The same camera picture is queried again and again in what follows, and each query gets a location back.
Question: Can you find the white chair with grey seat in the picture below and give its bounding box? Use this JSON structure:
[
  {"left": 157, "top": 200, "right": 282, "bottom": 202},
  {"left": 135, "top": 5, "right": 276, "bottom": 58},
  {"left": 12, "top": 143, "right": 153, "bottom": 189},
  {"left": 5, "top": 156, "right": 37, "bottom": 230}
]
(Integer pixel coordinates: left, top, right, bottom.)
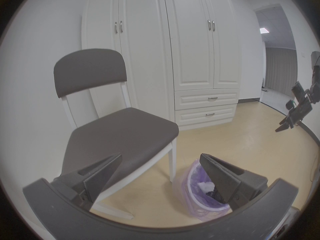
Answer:
[{"left": 53, "top": 48, "right": 180, "bottom": 220}]

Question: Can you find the black plastic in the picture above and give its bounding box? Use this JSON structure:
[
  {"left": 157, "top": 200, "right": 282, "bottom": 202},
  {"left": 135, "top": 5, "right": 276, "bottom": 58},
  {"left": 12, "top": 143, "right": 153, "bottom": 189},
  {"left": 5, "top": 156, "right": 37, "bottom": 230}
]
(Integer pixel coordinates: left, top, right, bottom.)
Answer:
[{"left": 205, "top": 188, "right": 225, "bottom": 205}]

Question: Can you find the grey curtain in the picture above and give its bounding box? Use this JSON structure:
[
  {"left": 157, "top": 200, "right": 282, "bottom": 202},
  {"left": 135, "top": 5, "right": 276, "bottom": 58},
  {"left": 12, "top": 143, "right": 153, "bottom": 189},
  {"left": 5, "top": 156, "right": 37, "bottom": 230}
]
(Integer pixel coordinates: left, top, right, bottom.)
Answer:
[{"left": 265, "top": 47, "right": 298, "bottom": 96}]

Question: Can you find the white trash bin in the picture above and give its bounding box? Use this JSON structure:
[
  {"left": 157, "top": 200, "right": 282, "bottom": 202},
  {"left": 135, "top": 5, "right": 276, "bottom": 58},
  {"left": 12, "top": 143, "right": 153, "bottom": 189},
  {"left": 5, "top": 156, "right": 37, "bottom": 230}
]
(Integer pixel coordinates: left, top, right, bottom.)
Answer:
[{"left": 187, "top": 160, "right": 231, "bottom": 216}]

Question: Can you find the white paper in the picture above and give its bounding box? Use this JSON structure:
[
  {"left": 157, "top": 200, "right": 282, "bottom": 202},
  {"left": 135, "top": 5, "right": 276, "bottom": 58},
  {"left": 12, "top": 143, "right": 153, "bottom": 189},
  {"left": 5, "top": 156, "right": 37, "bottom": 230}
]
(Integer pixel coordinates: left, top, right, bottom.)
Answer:
[{"left": 197, "top": 181, "right": 216, "bottom": 194}]

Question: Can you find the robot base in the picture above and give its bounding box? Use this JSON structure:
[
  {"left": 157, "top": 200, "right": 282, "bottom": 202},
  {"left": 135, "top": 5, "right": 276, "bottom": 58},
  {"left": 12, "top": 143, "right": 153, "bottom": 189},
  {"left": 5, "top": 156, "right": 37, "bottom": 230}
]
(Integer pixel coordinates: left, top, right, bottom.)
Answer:
[{"left": 274, "top": 205, "right": 302, "bottom": 240}]

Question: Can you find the white wardrobe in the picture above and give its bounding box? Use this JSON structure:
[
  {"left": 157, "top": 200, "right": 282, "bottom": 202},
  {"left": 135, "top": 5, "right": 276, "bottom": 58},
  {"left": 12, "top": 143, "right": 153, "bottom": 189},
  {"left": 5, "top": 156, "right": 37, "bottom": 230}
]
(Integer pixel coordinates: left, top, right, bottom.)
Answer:
[{"left": 81, "top": 0, "right": 242, "bottom": 132}]

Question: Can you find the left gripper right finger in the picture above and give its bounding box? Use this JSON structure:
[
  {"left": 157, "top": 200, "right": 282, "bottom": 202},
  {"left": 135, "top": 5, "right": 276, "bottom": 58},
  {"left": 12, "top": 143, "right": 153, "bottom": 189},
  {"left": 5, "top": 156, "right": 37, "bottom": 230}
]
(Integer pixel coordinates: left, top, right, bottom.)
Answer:
[{"left": 200, "top": 153, "right": 268, "bottom": 211}]

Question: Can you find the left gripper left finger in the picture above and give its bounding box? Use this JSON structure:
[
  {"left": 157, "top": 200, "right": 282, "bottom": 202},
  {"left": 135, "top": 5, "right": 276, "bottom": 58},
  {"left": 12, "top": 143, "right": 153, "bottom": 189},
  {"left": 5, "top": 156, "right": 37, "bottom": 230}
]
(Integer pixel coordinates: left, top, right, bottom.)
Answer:
[{"left": 54, "top": 153, "right": 123, "bottom": 209}]

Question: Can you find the purple plastic bag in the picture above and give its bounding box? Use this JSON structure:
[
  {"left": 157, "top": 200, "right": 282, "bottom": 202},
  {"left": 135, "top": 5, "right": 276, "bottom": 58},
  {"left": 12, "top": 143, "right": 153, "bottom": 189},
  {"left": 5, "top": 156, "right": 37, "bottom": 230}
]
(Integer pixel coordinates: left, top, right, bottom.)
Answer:
[{"left": 172, "top": 159, "right": 232, "bottom": 222}]

